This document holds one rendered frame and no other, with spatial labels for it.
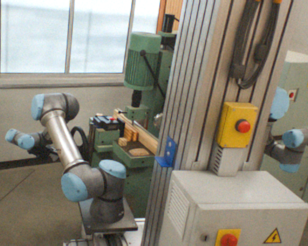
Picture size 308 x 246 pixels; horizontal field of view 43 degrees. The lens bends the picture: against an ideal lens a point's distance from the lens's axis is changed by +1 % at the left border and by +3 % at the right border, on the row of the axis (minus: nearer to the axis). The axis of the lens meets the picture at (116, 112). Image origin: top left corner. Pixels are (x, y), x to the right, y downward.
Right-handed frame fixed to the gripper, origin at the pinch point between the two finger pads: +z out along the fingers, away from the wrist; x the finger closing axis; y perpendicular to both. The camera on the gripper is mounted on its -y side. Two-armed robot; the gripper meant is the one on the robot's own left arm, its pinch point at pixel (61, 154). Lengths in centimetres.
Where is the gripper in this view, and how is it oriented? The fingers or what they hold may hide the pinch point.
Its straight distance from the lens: 231.9
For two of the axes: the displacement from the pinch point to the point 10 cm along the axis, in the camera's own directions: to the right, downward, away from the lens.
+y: -5.5, 8.3, 0.8
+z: 7.1, 4.2, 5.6
